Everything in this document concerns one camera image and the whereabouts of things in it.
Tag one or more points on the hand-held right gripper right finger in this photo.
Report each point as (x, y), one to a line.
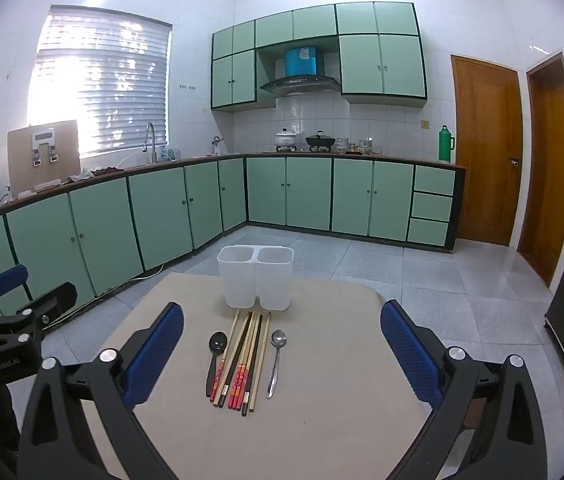
(411, 355)

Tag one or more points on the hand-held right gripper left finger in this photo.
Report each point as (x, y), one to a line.
(154, 355)

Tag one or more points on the black plastic spoon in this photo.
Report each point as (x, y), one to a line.
(217, 342)

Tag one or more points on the black chopstick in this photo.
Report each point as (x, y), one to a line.
(236, 360)
(253, 365)

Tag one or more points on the white double utensil holder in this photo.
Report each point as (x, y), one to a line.
(242, 280)

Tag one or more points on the metal spoon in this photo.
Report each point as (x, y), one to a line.
(279, 338)

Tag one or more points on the cardboard board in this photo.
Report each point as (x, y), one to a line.
(22, 170)

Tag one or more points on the green lower kitchen cabinets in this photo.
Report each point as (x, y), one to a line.
(162, 220)

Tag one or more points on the kitchen faucet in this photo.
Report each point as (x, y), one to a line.
(150, 140)

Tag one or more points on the green thermos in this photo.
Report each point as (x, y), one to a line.
(445, 145)

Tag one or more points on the jars on counter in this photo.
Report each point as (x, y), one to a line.
(365, 146)

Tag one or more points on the wooden door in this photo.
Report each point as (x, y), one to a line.
(549, 170)
(486, 150)

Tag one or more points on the stack of bowls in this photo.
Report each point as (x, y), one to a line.
(342, 145)

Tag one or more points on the window blinds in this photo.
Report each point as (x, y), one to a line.
(107, 85)

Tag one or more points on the black wok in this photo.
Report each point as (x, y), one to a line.
(320, 140)

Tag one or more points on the white cooking pot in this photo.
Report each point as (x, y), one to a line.
(285, 139)

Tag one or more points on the range hood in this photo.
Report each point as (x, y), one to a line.
(302, 72)

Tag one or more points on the small wall tap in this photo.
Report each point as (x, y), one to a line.
(217, 145)

